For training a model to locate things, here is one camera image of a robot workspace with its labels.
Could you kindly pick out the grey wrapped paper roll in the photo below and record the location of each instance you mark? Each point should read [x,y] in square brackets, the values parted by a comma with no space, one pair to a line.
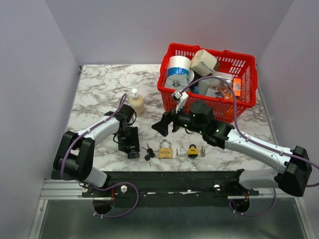
[176,81]

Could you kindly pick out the yellow black padlock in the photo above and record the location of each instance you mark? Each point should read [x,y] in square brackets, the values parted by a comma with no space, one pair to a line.
[192,151]

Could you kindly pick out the white blue paper roll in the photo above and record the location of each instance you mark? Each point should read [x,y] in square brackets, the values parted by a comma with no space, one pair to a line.
[178,65]

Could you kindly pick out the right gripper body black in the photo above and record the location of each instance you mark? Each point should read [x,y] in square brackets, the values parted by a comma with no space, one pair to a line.
[181,119]

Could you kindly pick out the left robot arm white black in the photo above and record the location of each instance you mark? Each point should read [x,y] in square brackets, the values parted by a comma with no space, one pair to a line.
[74,158]

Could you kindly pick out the brass padlock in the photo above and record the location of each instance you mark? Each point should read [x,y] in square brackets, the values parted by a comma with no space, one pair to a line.
[165,152]

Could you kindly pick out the silver keys of yellow padlock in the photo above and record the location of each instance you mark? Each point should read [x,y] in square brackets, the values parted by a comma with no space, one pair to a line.
[202,152]

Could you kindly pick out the grey carton box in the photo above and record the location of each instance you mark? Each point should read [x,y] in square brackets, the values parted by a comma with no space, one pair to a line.
[209,87]

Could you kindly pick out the orange box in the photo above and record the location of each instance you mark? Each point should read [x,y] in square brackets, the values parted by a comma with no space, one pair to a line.
[237,86]

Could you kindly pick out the black mounting rail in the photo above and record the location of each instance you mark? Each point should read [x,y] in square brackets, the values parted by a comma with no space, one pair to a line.
[172,189]

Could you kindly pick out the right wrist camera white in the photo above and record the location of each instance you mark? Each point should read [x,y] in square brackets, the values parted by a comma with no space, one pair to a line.
[181,98]

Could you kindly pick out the beige pump lotion bottle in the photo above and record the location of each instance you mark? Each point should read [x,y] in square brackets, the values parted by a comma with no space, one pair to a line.
[136,101]

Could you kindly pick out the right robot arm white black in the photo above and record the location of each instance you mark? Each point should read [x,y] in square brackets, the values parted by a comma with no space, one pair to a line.
[289,169]

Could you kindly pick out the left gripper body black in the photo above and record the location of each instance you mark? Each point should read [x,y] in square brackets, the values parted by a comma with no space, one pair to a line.
[128,138]

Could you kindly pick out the red plastic shopping basket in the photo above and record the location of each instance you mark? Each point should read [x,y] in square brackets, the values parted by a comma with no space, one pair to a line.
[239,64]

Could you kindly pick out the silver can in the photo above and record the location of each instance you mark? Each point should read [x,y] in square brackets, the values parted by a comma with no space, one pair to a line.
[227,82]

